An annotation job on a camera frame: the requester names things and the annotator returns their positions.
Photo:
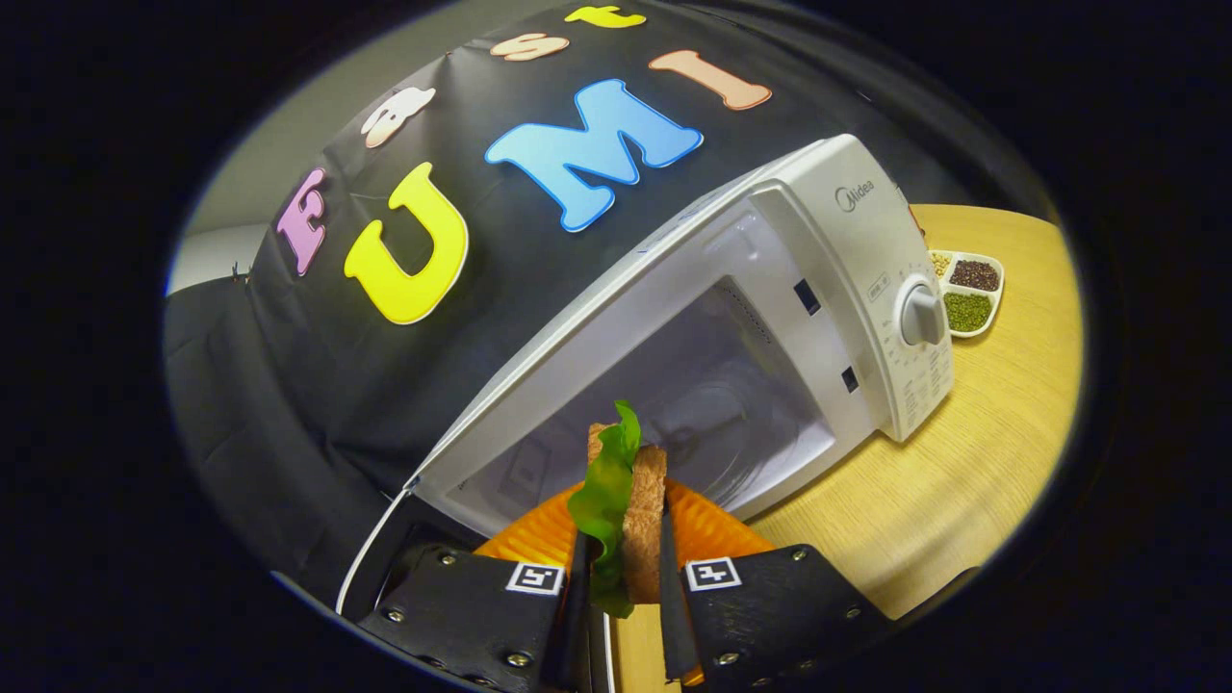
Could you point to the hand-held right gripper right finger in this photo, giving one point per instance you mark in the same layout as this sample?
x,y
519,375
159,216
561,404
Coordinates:
x,y
674,626

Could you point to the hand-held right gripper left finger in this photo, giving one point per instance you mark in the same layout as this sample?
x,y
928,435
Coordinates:
x,y
577,616

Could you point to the bread and lettuce sandwich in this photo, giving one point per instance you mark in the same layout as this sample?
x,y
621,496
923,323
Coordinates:
x,y
643,539

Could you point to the white microwave oven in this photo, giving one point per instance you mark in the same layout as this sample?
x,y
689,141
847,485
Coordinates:
x,y
847,269

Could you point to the white divided dish with beans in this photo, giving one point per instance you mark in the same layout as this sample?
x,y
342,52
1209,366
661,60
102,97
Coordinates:
x,y
967,310

